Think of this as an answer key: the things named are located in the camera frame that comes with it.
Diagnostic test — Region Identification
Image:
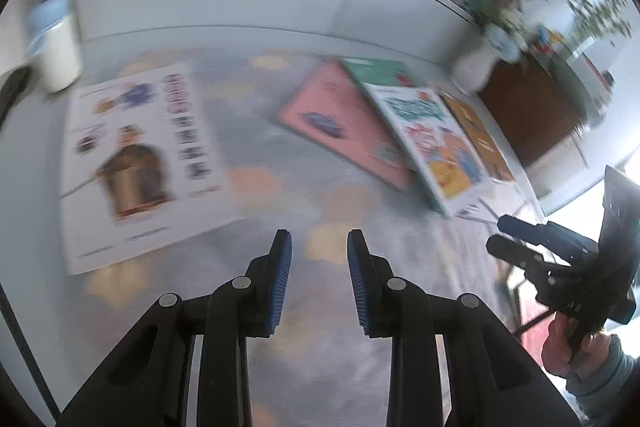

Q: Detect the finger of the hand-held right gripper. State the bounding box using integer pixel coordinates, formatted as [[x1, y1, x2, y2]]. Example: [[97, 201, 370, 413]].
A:
[[497, 214, 598, 255], [486, 234, 571, 288]]

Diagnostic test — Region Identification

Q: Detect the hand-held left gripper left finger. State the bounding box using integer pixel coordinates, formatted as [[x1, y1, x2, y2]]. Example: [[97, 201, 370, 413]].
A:
[[55, 229, 293, 427]]

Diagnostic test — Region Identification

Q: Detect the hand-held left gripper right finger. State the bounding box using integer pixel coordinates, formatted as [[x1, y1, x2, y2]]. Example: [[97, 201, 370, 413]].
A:
[[347, 229, 583, 427]]

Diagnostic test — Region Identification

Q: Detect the orange-brown book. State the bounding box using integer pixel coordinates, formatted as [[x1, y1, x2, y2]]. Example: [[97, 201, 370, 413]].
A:
[[437, 89, 516, 182]]

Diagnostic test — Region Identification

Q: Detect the white book with brown-robed figure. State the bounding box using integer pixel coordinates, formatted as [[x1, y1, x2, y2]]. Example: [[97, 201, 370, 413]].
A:
[[59, 62, 240, 277]]

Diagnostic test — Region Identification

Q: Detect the white cartoon book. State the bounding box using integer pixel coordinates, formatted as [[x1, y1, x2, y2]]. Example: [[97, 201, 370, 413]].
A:
[[362, 86, 488, 218]]

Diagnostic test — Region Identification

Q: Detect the pink book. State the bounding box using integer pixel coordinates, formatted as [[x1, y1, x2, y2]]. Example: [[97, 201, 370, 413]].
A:
[[276, 59, 418, 192]]

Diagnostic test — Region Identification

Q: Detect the person's right forearm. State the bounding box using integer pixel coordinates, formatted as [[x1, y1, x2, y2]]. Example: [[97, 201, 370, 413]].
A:
[[565, 337, 640, 423]]

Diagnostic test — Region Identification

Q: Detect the person's right hand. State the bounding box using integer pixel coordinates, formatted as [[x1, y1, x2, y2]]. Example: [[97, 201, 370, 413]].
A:
[[542, 312, 613, 378]]

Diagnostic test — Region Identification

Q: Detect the red patterned rug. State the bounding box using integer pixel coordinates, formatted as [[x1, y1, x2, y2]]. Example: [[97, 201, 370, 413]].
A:
[[507, 267, 556, 368]]

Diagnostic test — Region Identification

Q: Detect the grey tablecloth with orange leaves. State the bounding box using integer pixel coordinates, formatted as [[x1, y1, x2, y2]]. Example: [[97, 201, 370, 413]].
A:
[[60, 44, 546, 427]]

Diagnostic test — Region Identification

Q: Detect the brown wooden cabinet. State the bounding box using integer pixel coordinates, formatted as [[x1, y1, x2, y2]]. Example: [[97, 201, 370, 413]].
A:
[[475, 52, 606, 212]]

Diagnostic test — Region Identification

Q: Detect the white vase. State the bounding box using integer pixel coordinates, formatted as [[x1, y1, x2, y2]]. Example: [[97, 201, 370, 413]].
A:
[[452, 42, 501, 95]]

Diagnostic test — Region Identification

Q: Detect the glass vase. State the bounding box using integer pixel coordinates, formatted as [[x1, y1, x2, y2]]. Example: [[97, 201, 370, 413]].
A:
[[570, 32, 608, 58]]

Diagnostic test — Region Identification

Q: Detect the green sprig bouquet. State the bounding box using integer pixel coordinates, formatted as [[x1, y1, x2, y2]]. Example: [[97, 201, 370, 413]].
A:
[[567, 0, 633, 45]]

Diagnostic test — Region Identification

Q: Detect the white bottle with blue cap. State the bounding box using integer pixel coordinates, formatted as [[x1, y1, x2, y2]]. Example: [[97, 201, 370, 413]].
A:
[[25, 0, 85, 94]]

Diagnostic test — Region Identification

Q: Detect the black phone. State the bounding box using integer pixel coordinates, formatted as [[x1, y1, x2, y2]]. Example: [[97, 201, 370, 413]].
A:
[[0, 67, 32, 122]]

